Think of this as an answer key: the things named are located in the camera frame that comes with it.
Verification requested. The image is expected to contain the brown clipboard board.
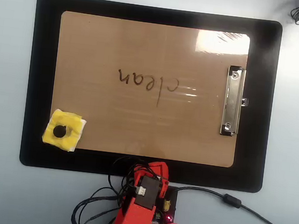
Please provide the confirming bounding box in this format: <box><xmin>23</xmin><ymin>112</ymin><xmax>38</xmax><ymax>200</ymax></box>
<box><xmin>46</xmin><ymin>10</ymin><xmax>252</xmax><ymax>169</ymax></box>

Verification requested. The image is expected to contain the silver metal clipboard clip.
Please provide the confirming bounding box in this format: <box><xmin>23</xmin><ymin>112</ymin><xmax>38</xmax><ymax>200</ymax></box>
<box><xmin>219</xmin><ymin>64</ymin><xmax>253</xmax><ymax>139</ymax></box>

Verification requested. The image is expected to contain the yellow sponge with black knob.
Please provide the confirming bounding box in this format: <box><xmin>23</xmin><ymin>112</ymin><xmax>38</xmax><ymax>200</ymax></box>
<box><xmin>40</xmin><ymin>107</ymin><xmax>89</xmax><ymax>154</ymax></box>

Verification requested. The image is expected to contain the yellow barrel plug connector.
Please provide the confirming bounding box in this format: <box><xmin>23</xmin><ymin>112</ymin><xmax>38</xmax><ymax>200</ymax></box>
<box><xmin>162</xmin><ymin>197</ymin><xmax>172</xmax><ymax>213</ymax></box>

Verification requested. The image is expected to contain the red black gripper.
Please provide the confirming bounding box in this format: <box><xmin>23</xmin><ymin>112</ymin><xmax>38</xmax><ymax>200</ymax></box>
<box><xmin>131</xmin><ymin>158</ymin><xmax>173</xmax><ymax>201</ymax></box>

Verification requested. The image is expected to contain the black servo cable bundle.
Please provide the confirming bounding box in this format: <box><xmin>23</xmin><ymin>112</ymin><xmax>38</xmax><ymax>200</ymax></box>
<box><xmin>70</xmin><ymin>149</ymin><xmax>168</xmax><ymax>224</ymax></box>

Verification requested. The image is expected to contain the black power cable with ferrite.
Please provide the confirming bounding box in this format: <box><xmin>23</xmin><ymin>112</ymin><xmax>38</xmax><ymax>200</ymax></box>
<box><xmin>170</xmin><ymin>184</ymin><xmax>299</xmax><ymax>224</ymax></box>

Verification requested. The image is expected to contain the black rectangular mat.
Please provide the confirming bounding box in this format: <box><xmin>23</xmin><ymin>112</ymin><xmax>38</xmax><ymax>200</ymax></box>
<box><xmin>18</xmin><ymin>0</ymin><xmax>284</xmax><ymax>194</ymax></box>

